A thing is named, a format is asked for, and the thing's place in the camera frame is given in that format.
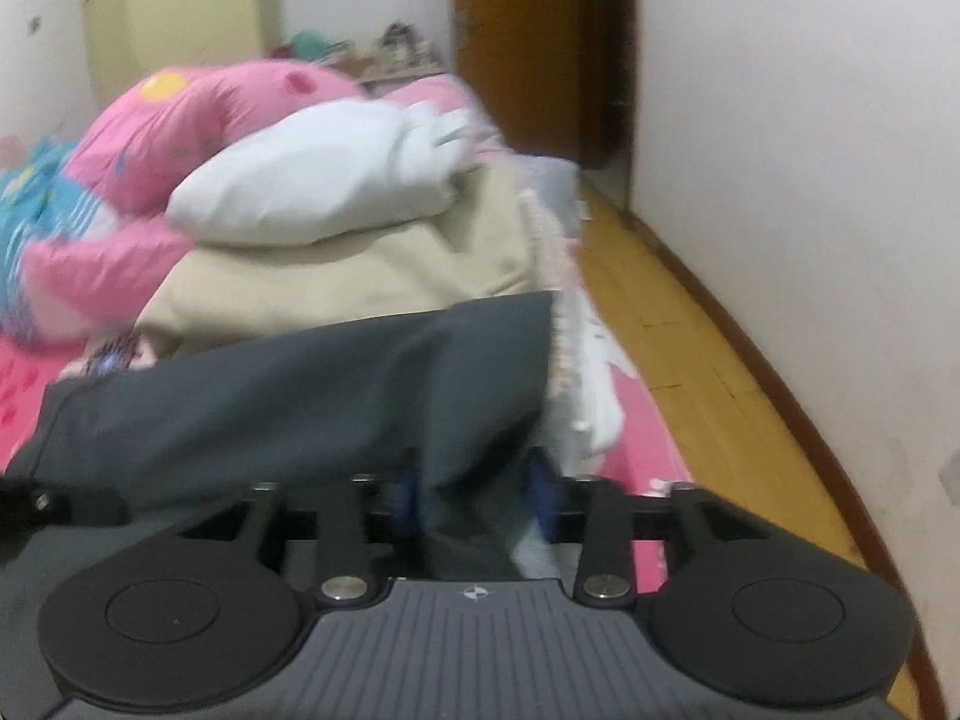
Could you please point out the blue pink floral quilt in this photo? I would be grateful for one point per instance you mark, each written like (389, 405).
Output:
(187, 135)

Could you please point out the white lace-edged cloth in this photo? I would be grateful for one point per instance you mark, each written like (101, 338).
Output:
(592, 397)

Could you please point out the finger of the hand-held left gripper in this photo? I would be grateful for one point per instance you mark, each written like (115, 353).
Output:
(67, 510)

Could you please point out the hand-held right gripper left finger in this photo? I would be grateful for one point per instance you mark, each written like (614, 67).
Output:
(405, 499)

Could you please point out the beige blanket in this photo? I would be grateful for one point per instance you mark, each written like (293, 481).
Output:
(375, 270)

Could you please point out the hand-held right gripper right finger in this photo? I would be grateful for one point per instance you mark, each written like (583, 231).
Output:
(538, 491)

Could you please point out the white pillow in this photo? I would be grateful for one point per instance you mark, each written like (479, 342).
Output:
(315, 180)

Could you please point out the cream wardrobe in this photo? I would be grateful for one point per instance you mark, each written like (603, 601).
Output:
(180, 15)

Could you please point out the brown wooden door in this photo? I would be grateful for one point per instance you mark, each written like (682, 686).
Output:
(525, 37)

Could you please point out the dark grey pants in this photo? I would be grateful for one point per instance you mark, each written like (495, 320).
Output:
(300, 405)

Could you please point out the pink floral bed sheet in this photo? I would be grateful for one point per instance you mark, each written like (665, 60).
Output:
(652, 457)

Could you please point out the cluttered low cabinet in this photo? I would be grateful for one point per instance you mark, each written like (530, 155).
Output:
(375, 52)

